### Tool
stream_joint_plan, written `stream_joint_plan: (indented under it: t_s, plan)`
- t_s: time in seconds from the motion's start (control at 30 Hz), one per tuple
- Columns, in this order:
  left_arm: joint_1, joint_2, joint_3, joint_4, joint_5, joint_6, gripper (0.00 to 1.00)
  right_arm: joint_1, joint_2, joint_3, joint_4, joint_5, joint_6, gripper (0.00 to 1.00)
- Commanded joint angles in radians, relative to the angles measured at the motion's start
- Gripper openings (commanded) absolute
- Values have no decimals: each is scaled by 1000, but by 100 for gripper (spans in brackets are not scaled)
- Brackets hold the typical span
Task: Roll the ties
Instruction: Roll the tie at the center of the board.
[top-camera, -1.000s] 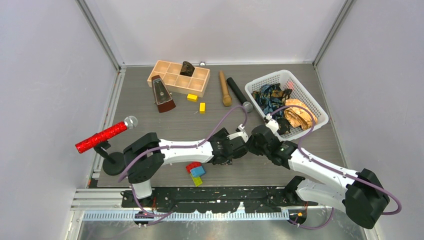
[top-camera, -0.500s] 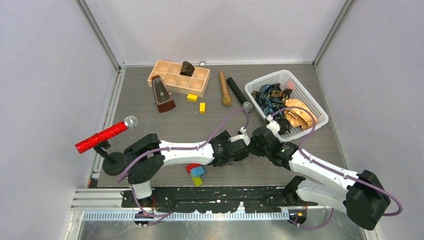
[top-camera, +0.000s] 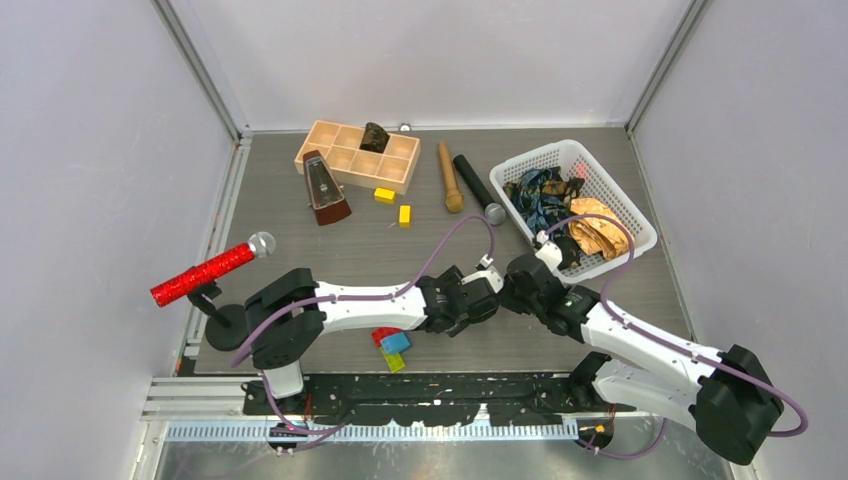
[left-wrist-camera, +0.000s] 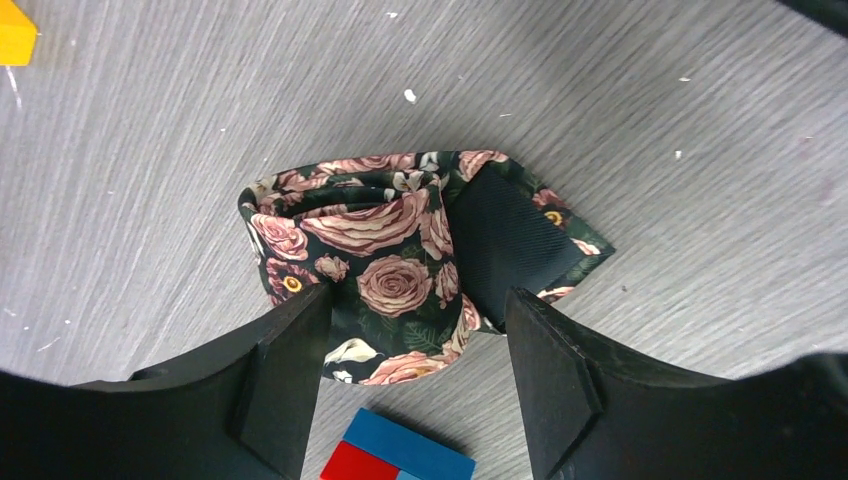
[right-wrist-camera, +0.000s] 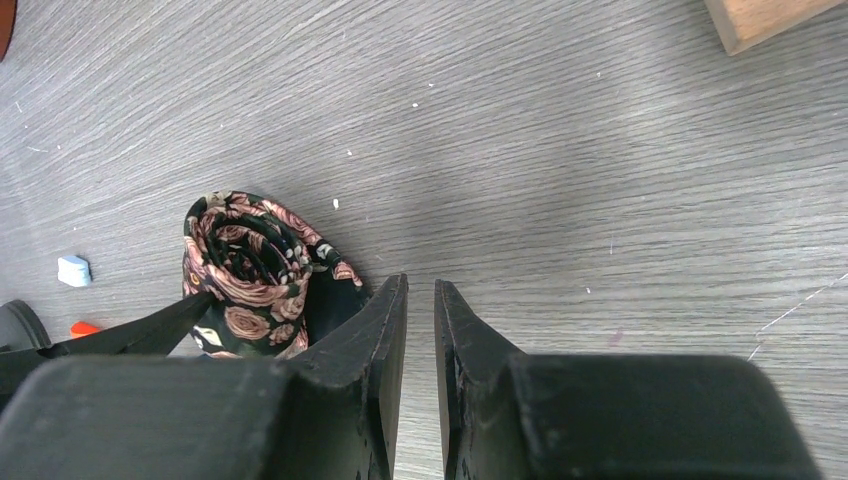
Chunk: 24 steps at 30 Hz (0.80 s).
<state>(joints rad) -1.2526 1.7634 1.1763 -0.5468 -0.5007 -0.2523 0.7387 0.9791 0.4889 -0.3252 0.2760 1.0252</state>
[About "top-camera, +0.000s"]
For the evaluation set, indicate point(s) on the orange gold tie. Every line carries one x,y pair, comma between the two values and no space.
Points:
595,232

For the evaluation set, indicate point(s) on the yellow green translucent brick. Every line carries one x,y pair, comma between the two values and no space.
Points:
394,361

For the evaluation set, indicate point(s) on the blue patterned tie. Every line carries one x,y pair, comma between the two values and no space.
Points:
542,197

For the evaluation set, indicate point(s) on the black microphone silver head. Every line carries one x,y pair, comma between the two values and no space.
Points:
493,211

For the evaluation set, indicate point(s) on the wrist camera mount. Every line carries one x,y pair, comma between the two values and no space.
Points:
548,252
486,270

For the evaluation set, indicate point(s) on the red glitter microphone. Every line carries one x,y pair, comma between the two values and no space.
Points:
258,245

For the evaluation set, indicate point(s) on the dark rolled tie in tray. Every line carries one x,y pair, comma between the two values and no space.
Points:
375,138

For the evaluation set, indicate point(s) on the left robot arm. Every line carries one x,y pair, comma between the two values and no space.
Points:
287,316

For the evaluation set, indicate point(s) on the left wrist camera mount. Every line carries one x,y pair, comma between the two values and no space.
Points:
486,270

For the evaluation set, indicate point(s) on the yellow block near tray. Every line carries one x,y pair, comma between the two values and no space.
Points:
383,195

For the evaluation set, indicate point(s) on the blue toy brick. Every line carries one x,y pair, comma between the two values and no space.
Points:
396,343

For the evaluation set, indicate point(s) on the wooden compartment tray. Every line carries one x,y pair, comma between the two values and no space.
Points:
339,145

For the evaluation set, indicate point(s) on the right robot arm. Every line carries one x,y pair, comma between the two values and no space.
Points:
725,397

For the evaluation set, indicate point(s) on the red toy brick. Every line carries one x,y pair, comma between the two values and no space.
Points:
379,334

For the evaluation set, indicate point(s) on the brown wooden metronome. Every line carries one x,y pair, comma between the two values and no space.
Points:
326,197

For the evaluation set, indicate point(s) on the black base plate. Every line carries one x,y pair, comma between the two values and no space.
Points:
435,399

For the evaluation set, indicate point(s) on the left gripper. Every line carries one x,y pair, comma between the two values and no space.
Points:
451,279

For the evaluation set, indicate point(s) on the yellow block upright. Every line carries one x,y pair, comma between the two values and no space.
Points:
404,216

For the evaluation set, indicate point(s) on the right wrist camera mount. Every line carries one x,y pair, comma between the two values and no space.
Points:
548,252

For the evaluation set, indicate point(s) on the white plastic basket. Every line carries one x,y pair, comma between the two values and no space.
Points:
573,159

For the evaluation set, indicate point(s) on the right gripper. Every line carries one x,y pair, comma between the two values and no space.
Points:
507,299

